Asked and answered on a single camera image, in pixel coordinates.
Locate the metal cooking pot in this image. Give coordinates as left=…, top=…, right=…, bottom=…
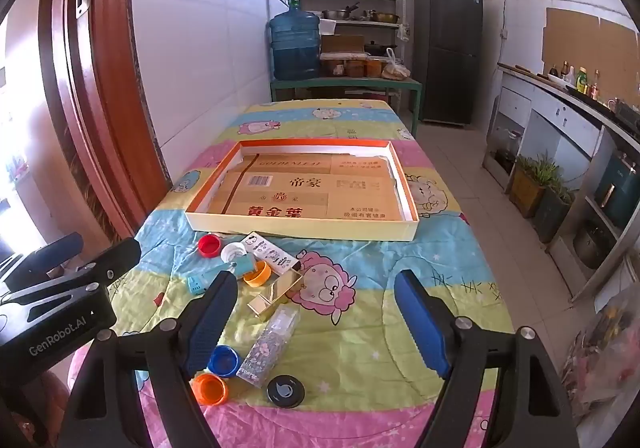
left=572, top=223, right=608, bottom=269

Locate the white bottle cap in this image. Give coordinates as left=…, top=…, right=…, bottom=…
left=220, top=241, right=248, bottom=264

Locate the shallow orange-rimmed box tray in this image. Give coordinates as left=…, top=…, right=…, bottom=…
left=185, top=139, right=420, bottom=242

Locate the white patterned small box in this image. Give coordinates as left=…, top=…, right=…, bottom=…
left=240, top=231, right=301, bottom=274

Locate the black pan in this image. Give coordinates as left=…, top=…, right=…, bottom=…
left=364, top=40, right=398, bottom=57

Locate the blue water jug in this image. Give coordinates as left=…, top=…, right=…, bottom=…
left=269, top=0, right=322, bottom=81

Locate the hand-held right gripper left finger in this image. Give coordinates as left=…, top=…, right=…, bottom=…
left=60, top=270, right=239, bottom=448

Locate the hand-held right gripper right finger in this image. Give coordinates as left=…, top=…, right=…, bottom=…
left=393, top=269, right=581, bottom=448

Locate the green bench table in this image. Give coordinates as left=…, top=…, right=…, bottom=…
left=270, top=77, right=424, bottom=124

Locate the white kitchen counter cabinet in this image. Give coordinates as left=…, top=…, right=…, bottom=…
left=482, top=63, right=640, bottom=304

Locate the teal kitchen appliance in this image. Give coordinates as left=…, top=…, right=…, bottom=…
left=592, top=148, right=640, bottom=229

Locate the teal lighter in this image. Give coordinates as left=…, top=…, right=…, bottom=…
left=187, top=255, right=255, bottom=295

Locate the potted plant yellow pot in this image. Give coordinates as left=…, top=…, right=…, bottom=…
left=510, top=155, right=557, bottom=219

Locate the plastic bag with food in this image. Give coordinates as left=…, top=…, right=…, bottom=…
left=382, top=48, right=412, bottom=80

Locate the red wooden door frame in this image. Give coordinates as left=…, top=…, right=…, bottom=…
left=37, top=0, right=173, bottom=239

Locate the printed cardboard liner sheet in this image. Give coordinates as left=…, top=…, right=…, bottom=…
left=207, top=154, right=405, bottom=221

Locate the potted plant dark pot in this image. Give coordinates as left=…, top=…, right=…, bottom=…
left=532, top=178, right=576, bottom=244

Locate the orange bottle cap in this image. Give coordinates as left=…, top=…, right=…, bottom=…
left=191, top=373, right=230, bottom=406
left=243, top=260, right=272, bottom=287

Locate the blue bottle cap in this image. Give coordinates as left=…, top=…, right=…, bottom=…
left=206, top=344, right=242, bottom=377

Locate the row of food jars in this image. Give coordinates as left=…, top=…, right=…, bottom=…
left=320, top=58, right=383, bottom=78

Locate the gold small box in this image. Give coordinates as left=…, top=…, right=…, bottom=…
left=248, top=269, right=305, bottom=321

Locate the cartoon printed blanket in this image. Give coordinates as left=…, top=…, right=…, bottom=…
left=107, top=99, right=516, bottom=448

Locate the brown cardboard box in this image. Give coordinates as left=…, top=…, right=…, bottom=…
left=320, top=34, right=366, bottom=54

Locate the colourful plastic bag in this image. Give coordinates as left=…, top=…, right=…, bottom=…
left=560, top=298, right=640, bottom=429

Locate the cardboard sheet on wall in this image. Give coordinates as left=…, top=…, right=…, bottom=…
left=542, top=7, right=640, bottom=79

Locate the red bottle cap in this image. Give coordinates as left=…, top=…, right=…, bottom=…
left=197, top=234, right=222, bottom=259

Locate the dark grey refrigerator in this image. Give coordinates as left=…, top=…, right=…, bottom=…
left=413, top=0, right=484, bottom=126

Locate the black round cap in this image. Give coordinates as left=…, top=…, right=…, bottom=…
left=266, top=374, right=306, bottom=408

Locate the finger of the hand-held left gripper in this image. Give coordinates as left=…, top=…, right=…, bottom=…
left=0, top=237, right=142, bottom=308
left=2, top=233, right=85, bottom=281

